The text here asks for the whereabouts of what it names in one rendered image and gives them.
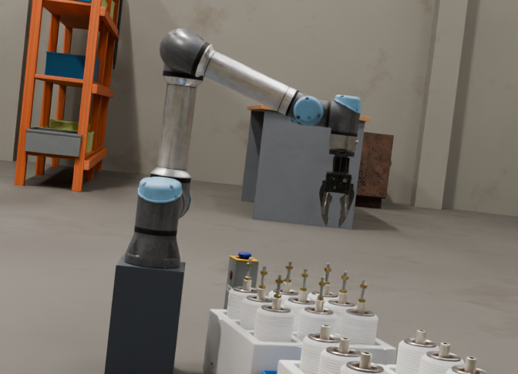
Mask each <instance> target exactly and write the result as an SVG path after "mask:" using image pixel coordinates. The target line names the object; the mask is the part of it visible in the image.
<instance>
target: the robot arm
mask: <svg viewBox="0 0 518 374"><path fill-rule="evenodd" d="M160 56H161V58H162V60H163V62H164V65H163V78H164V79H165V81H166V83H167V85H166V97H165V103H164V110H163V122H162V129H161V135H160V148H159V154H158V161H157V167H156V169H154V170H153V171H151V174H150V177H146V178H143V179H142V180H141V181H140V185H139V188H138V192H137V193H138V198H137V206H136V220H135V227H134V234H133V237H132V239H131V241H130V243H129V246H128V248H127V250H126V253H125V259H124V261H125V262H126V263H128V264H132V265H136V266H140V267H146V268H178V267H179V266H180V253H179V249H178V245H177V227H178V220H179V219H180V218H182V216H183V215H185V213H186V212H187V211H188V209H189V207H190V202H191V196H190V181H191V176H190V175H189V174H188V172H187V163H188V156H189V150H190V138H191V131H192V125H193V113H194V107H195V100H196V94H197V87H198V86H199V85H200V84H201V83H202V82H203V80H204V76H205V77H207V78H208V79H211V80H213V81H214V82H216V83H219V84H221V85H223V86H226V87H227V88H229V89H232V90H233V91H235V92H238V93H240V94H242V95H244V96H246V97H248V98H250V99H252V100H255V101H257V102H259V103H261V104H263V105H265V106H267V107H269V108H272V109H273V110H276V111H278V112H279V113H282V114H284V115H285V116H288V117H290V121H291V123H296V124H298V125H305V126H320V127H327V128H331V134H330V141H329V148H331V149H330V150H329V154H334V155H335V156H334V158H333V169H332V171H327V173H326V175H325V176H326V179H325V180H323V181H322V185H321V188H320V190H319V197H320V202H321V215H322V218H323V221H324V223H325V225H327V223H328V212H329V204H330V203H331V202H332V196H331V195H330V194H329V192H331V193H332V192H334V193H340V194H345V195H344V196H342V197H341V198H340V204H341V210H340V213H341V216H340V218H339V227H341V226H342V225H343V223H344V222H345V219H346V217H347V215H348V212H349V209H350V207H351V205H352V201H353V200H354V196H355V192H354V184H351V181H352V175H351V174H350V173H349V162H350V158H348V157H354V156H355V152H353V151H355V148H356V145H355V144H358V142H359V141H358V140H356V139H357V137H356V136H357V135H358V125H359V118H360V115H361V114H360V112H361V102H362V101H361V100H360V99H359V98H358V97H356V96H344V95H337V96H335V99H334V101H327V100H320V99H317V98H315V97H313V96H309V95H307V94H305V93H303V92H300V91H298V90H296V89H294V88H292V87H290V86H288V85H286V84H284V83H282V82H280V81H277V80H276V79H273V78H271V77H270V76H267V75H265V74H263V73H262V72H258V71H257V70H255V69H252V68H251V67H249V66H246V65H244V64H243V63H240V62H238V61H236V60H234V59H232V58H230V57H228V56H226V55H224V54H221V53H219V52H217V51H215V50H214V48H213V46H212V45H211V44H210V43H207V42H205V41H204V40H203V39H202V38H201V37H200V36H199V35H198V34H196V33H193V32H191V31H190V30H188V29H174V30H172V31H170V32H168V33H167V34H166V35H165V36H164V37H163V39H162V41H161V43H160ZM336 134H337V135H336ZM342 135H344V136H342Z"/></svg>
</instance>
